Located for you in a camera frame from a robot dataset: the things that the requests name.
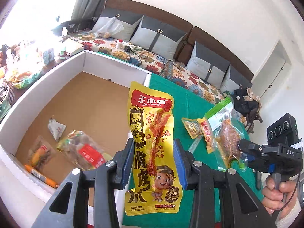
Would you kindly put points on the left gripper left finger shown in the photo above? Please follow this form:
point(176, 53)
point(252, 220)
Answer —
point(68, 206)

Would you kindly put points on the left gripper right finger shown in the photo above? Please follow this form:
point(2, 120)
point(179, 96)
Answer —
point(240, 207)

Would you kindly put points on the yellow chicken feet packet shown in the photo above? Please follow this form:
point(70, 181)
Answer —
point(156, 183)

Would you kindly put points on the orange sausage stick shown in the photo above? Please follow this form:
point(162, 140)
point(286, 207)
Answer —
point(41, 177)

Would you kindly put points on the green vacuum meat packet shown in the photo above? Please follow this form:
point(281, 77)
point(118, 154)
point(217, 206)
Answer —
point(226, 135)

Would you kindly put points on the braised egg clear packet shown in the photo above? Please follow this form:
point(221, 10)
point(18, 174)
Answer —
point(40, 153)

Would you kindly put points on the white triangular snack packet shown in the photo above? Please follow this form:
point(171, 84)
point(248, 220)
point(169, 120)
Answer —
point(56, 129)

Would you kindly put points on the person's right hand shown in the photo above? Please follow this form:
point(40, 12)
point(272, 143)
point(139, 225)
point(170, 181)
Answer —
point(273, 198)

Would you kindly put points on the long white snack packet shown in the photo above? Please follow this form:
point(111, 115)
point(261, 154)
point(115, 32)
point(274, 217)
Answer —
point(195, 143)

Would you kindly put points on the black bag on sofa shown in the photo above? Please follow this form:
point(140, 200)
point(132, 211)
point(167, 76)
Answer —
point(249, 109)

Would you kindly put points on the yellow peanut snack packet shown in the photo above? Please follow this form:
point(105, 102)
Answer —
point(192, 127)

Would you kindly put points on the beige cloth on bag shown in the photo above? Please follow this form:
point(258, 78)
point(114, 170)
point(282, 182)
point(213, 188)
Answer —
point(251, 96)

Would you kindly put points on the small red yellow packet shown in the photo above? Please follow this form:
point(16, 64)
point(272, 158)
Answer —
point(207, 133)

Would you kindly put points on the white cardboard box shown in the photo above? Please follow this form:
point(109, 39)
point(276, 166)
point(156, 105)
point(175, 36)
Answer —
point(88, 92)

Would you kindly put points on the far right grey cushion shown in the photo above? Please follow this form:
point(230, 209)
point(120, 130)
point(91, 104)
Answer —
point(234, 80)

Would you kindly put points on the grey cushion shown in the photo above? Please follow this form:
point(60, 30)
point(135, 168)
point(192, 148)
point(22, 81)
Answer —
point(129, 20)
point(157, 37)
point(207, 65)
point(234, 80)

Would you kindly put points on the green tablecloth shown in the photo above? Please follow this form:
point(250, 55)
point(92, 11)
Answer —
point(188, 105)

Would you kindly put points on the brown sofa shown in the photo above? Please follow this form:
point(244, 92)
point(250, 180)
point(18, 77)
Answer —
point(194, 34)

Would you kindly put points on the black charger adapter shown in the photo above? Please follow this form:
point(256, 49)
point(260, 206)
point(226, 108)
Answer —
point(127, 48)

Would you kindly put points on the white red-capped bottle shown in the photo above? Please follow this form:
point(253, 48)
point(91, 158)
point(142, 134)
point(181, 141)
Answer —
point(119, 44)

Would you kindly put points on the clear plastic bag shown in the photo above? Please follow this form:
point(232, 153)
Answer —
point(112, 27)

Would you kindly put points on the dark wooden armchair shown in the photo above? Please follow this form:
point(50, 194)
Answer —
point(74, 25)

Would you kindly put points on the far left grey cushion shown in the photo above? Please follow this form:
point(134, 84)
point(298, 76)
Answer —
point(129, 20)

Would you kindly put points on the black camera module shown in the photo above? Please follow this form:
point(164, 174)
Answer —
point(284, 131)

